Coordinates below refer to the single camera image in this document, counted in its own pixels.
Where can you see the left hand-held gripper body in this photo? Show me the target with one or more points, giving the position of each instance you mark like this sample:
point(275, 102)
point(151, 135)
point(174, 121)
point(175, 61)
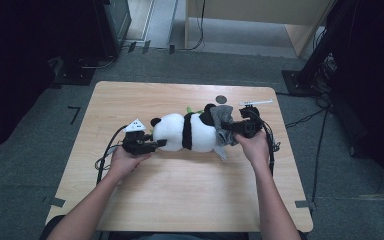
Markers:
point(136, 143)

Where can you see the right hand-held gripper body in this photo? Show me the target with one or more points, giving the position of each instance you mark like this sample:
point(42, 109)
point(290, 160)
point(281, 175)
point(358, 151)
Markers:
point(251, 126)

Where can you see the grey knitted sock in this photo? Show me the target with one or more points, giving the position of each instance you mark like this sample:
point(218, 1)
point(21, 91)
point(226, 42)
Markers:
point(225, 116)

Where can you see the panda plush toy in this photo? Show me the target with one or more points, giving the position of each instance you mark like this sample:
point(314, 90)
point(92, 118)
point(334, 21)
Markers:
point(171, 133)

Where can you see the person's right hand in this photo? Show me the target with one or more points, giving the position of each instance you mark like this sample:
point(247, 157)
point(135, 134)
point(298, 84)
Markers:
point(256, 150)

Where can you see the person's left hand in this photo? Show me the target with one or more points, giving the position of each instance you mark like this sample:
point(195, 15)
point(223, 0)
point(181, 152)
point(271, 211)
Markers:
point(123, 163)

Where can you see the round grey table grommet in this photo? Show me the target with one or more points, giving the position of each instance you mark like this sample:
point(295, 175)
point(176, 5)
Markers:
point(221, 99)

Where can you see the black angled floor tape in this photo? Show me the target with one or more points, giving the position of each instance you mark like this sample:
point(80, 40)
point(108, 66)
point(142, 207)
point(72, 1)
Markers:
point(76, 115)

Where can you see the black metal stand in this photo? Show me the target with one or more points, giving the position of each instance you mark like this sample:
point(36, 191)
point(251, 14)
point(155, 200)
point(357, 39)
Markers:
point(313, 63)

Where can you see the person's clothing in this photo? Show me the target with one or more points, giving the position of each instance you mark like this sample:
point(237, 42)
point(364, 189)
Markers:
point(166, 237)

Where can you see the grey floor tape piece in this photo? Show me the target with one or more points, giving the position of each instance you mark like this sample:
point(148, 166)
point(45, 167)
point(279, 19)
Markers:
point(58, 202)
point(304, 204)

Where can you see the light wooden cabinet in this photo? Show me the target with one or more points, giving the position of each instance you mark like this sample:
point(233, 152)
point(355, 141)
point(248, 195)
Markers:
point(246, 10)

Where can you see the black cabinet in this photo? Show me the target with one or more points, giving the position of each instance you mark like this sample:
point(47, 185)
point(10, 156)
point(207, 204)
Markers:
point(108, 26)

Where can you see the black curtain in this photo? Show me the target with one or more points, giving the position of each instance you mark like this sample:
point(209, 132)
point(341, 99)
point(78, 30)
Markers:
point(20, 66)
point(373, 83)

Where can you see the black floor base plate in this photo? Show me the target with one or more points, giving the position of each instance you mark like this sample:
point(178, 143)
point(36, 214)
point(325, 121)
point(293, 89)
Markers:
point(76, 76)

